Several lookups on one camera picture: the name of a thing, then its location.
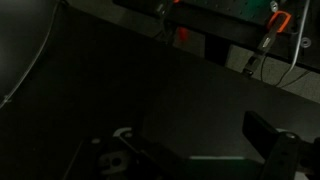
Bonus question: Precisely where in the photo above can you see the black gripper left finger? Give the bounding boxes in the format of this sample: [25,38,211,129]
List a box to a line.
[63,126,192,180]

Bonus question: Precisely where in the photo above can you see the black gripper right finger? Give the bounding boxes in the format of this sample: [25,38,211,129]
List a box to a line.
[242,110,320,180]

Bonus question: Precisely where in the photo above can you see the small orange plastic part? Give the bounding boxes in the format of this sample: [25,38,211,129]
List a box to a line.
[175,26,190,43]

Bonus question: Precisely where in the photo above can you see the black clamp stand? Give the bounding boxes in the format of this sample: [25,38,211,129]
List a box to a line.
[154,0,176,46]

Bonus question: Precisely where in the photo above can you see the thin black cable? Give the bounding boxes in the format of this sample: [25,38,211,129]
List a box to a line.
[259,56,313,88]

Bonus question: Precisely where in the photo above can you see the black clamp with orange handle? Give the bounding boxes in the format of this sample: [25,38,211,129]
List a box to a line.
[242,9,293,77]

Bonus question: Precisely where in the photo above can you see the white cable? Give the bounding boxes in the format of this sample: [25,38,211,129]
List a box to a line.
[289,0,312,72]

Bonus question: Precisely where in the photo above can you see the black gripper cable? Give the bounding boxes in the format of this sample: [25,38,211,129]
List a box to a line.
[0,0,63,109]

